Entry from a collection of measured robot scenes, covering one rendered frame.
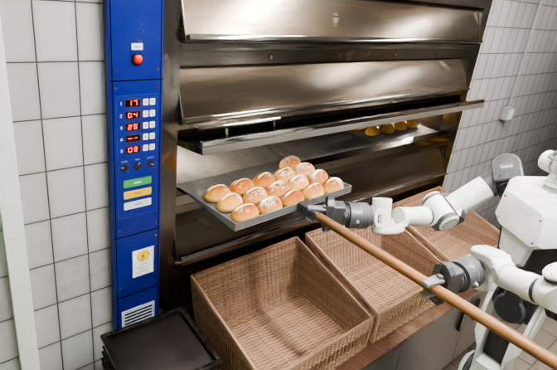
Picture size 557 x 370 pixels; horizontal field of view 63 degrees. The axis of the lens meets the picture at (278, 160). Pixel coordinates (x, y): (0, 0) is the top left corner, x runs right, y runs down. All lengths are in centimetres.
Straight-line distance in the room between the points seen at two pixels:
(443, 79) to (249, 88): 127
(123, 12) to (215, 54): 33
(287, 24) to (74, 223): 96
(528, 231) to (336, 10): 103
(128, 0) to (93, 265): 82
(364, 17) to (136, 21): 99
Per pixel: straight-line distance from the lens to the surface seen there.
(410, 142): 254
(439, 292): 129
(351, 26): 190
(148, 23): 135
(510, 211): 164
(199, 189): 163
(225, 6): 151
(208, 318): 176
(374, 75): 211
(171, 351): 156
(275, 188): 159
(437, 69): 254
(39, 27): 130
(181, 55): 145
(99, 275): 162
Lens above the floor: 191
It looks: 22 degrees down
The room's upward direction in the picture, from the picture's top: 7 degrees clockwise
